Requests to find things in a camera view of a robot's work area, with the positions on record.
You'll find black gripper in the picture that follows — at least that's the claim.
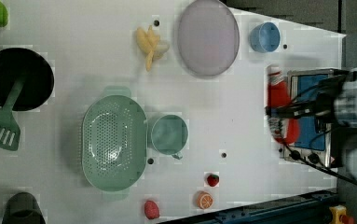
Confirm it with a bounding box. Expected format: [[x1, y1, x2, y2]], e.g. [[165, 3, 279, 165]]
[[265, 75, 346, 126]]

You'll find red plush ketchup bottle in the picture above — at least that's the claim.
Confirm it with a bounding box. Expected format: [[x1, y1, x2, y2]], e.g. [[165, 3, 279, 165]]
[[267, 64, 300, 144]]

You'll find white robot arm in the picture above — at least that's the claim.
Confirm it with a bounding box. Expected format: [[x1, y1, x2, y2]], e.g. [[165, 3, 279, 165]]
[[266, 64, 357, 148]]

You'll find green plastic strainer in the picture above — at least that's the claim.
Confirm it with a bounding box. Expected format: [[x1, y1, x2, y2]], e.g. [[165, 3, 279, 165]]
[[81, 86, 148, 201]]

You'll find black toaster oven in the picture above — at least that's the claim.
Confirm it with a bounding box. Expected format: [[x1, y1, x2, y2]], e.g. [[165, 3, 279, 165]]
[[287, 69, 349, 168]]

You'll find blue bowl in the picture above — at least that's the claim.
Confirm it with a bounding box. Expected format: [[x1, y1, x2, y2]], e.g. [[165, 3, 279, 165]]
[[250, 22, 281, 53]]

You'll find plush strawberry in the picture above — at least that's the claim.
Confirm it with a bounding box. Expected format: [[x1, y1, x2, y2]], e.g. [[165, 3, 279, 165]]
[[206, 174, 219, 187]]

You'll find purple oval plate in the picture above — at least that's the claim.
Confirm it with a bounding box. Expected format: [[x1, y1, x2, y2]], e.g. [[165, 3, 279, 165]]
[[177, 0, 240, 76]]

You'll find yellow red emergency button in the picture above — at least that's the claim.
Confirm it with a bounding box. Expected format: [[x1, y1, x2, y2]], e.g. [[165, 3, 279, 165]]
[[329, 205, 355, 224]]

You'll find green mug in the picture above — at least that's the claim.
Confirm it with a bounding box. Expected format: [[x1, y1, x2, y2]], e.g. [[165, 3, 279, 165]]
[[149, 115, 189, 160]]

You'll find plush orange half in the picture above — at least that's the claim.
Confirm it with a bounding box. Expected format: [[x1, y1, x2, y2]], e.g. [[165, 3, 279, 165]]
[[196, 191, 213, 209]]

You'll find plush peeled banana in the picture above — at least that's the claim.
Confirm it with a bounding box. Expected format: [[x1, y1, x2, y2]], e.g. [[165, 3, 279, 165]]
[[135, 25, 170, 72]]

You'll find red plush fruit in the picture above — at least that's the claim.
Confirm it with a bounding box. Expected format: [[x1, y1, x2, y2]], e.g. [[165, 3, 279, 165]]
[[144, 201, 160, 219]]

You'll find dark cylindrical cup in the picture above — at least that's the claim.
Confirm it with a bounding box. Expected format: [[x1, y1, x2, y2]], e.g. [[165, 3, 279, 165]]
[[2, 192, 46, 224]]

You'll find black frying pan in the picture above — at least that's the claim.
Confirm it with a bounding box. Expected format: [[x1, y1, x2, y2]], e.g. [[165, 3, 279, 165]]
[[0, 48, 54, 111]]

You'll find green slotted spatula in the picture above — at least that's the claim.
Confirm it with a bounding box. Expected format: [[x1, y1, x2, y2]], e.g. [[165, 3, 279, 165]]
[[0, 77, 24, 151]]

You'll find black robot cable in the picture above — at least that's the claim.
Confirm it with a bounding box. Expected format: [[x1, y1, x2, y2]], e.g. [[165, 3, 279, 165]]
[[281, 83, 357, 200]]

